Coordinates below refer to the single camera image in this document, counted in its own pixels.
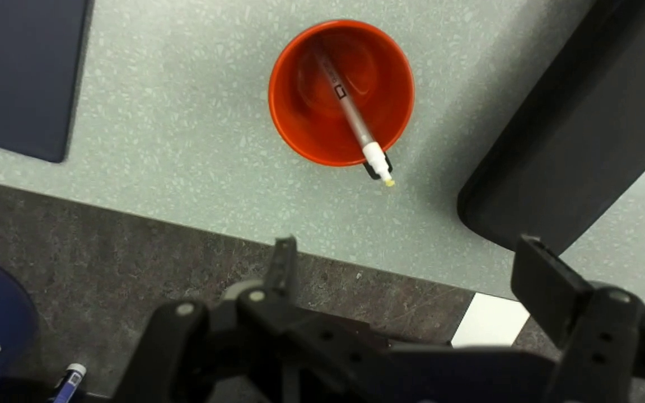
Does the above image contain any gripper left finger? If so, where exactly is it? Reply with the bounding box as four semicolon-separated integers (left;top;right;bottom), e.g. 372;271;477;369
111;236;391;403

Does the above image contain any grey pen with white tip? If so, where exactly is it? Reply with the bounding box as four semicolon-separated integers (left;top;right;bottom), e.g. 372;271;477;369
311;42;396;188

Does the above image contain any large black curved object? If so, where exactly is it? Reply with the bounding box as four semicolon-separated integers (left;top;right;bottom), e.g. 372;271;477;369
457;0;645;255

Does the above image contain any blue pen with white cap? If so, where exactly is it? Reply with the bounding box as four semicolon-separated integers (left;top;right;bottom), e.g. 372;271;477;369
48;363;87;403

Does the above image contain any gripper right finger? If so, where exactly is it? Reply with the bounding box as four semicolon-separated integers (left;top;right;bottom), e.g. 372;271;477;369
510;235;645;403

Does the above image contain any dark blue flat board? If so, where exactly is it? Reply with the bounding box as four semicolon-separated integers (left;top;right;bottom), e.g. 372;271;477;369
0;0;95;164

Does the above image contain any orange mug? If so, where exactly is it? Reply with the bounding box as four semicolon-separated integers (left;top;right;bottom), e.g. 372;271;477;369
268;20;415;181

